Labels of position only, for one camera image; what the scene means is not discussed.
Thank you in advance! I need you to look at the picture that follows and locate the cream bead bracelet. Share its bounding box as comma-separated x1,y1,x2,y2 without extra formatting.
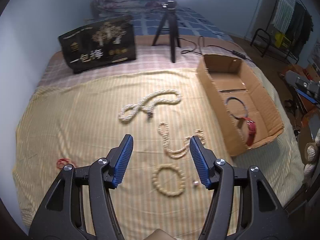
152,164,187,197

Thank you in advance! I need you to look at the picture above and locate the green jade pendant red cord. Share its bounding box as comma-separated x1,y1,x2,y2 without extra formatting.
56,157,75,171

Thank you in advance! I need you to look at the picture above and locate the red watch with strap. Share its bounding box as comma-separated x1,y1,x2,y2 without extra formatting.
242,117,257,146

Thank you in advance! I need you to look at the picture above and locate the black metal rack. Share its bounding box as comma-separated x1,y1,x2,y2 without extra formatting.
250,0,314,63

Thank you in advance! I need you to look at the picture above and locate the striped yellow bed cloth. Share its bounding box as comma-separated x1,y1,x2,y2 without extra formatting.
12,68,304,239

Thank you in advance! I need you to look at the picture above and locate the cardboard box tray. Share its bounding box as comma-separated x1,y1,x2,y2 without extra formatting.
196,54,284,157

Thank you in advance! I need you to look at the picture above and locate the black printed gift bag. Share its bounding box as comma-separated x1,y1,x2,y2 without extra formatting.
58,16,136,74

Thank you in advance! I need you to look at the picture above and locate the blue checkered bedding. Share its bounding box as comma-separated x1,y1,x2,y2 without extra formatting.
132,6,234,42

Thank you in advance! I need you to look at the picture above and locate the black tripod stand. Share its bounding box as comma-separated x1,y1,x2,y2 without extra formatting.
152,0,181,63

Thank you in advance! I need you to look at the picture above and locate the thin pearl necklace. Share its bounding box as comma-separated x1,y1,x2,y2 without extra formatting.
157,121,207,159

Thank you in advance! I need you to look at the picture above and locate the thick twisted pearl necklace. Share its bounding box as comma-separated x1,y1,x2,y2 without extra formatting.
118,89,183,124

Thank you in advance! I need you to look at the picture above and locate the dark thin bangle ring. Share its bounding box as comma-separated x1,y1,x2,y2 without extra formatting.
224,96,249,120

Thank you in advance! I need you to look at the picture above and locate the black power cable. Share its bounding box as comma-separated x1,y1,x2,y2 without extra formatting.
179,36,253,62

